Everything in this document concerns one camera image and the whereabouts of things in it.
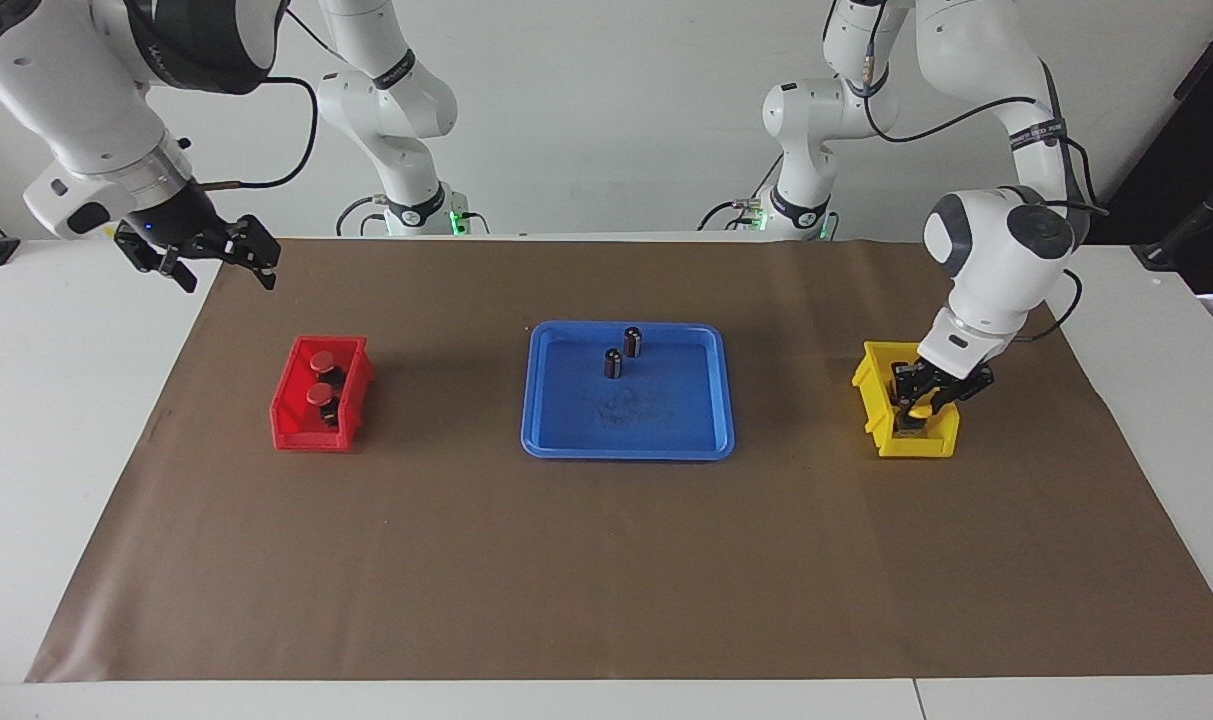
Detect yellow plastic bin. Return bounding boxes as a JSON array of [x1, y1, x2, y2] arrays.
[[852, 341, 961, 460]]

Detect red plastic bin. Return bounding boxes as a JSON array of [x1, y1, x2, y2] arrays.
[[270, 335, 374, 453]]

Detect blue plastic tray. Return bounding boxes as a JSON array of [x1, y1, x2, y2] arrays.
[[521, 321, 737, 462]]

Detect black stand pole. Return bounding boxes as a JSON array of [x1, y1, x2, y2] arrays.
[[1142, 165, 1213, 271]]

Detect brown table mat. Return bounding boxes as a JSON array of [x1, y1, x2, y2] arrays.
[[26, 238, 1213, 684]]

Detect black right base cables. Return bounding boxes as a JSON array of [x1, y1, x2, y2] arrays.
[[335, 194, 490, 238]]

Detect black base cables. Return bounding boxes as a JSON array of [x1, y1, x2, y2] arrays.
[[696, 155, 783, 233], [335, 194, 490, 238]]

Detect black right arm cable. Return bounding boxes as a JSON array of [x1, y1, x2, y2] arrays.
[[192, 77, 320, 191]]

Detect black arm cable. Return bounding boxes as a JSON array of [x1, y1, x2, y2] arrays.
[[861, 38, 1109, 217], [192, 77, 320, 191]]

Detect black left base cables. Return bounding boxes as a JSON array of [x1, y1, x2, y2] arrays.
[[696, 155, 783, 233]]

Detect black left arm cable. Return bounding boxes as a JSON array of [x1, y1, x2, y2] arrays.
[[861, 38, 1109, 217]]

